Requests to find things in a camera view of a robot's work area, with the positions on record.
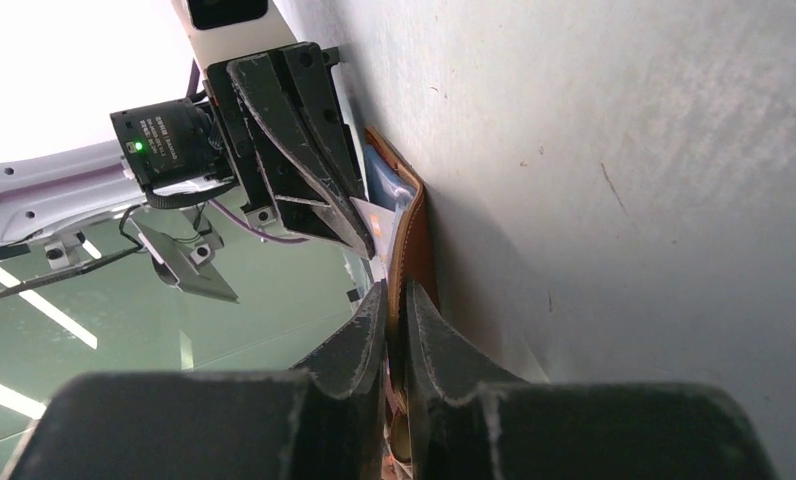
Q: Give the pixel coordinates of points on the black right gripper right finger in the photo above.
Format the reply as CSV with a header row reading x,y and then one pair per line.
x,y
471,419

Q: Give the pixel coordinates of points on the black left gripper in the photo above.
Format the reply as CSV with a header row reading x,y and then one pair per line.
x,y
288,142

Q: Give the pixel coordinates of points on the brown leather card holder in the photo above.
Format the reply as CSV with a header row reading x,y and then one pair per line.
x,y
412,255

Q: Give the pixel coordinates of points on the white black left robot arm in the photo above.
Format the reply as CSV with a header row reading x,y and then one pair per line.
x,y
166,156

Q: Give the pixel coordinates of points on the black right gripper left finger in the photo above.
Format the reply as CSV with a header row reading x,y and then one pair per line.
x,y
320,419

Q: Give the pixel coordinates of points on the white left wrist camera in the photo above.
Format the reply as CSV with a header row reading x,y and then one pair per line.
x,y
223,30

